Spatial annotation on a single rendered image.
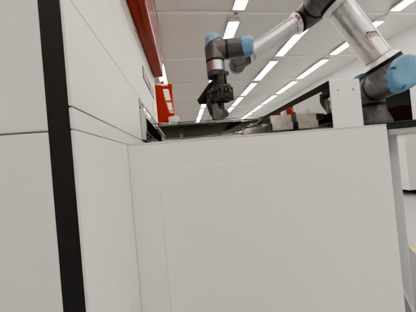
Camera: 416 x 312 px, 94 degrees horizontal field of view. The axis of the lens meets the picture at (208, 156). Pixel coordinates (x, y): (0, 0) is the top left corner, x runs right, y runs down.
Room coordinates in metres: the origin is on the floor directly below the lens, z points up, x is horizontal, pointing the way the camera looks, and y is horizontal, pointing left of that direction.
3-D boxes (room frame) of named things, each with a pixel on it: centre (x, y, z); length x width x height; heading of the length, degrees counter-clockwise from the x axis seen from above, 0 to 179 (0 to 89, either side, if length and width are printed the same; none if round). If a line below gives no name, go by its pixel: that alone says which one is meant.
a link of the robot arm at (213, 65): (0.79, -0.07, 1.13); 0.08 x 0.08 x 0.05
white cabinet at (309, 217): (0.92, -0.09, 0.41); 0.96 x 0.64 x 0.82; 7
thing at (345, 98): (0.81, -0.36, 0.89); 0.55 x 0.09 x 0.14; 7
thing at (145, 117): (0.79, 0.21, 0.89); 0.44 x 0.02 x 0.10; 7
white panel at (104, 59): (0.61, 0.20, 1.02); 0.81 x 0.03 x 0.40; 7
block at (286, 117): (0.73, -0.28, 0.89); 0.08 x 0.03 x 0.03; 97
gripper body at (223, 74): (0.78, -0.07, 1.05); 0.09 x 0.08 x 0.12; 44
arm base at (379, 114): (0.86, -0.73, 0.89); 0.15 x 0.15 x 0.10
